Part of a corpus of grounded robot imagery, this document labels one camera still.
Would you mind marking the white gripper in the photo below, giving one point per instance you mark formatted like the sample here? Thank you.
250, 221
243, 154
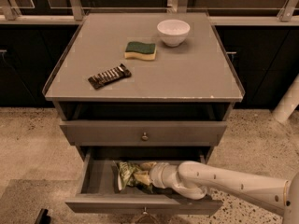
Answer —
156, 173

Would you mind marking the green jalapeno chip bag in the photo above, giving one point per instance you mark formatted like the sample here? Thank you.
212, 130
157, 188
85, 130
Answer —
126, 176

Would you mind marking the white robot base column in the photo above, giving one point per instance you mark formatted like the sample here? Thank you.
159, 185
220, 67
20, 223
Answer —
288, 103

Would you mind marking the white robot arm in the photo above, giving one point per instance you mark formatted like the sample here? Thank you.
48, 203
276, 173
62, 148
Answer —
191, 179

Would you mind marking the brass middle drawer knob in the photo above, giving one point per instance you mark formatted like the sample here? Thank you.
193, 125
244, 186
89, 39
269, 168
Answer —
146, 218

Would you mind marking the grey open middle drawer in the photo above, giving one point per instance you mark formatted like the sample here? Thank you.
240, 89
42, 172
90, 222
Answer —
98, 189

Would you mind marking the grey top drawer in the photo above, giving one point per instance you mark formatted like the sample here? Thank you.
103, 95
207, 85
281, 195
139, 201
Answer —
125, 133

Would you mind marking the grey drawer cabinet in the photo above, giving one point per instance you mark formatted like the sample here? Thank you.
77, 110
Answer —
194, 81

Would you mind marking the round brass top knob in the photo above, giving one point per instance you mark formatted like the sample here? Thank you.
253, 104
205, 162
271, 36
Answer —
144, 137

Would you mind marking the dark striped snack bar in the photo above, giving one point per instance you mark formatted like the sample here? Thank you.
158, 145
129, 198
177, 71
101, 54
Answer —
109, 76

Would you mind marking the black object on floor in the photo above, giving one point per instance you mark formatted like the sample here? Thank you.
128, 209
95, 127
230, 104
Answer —
43, 217

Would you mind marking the green yellow sponge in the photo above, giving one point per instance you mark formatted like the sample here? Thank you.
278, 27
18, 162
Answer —
141, 51

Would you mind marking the white ceramic bowl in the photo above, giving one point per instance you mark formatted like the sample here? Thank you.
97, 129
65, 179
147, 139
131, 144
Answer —
173, 32

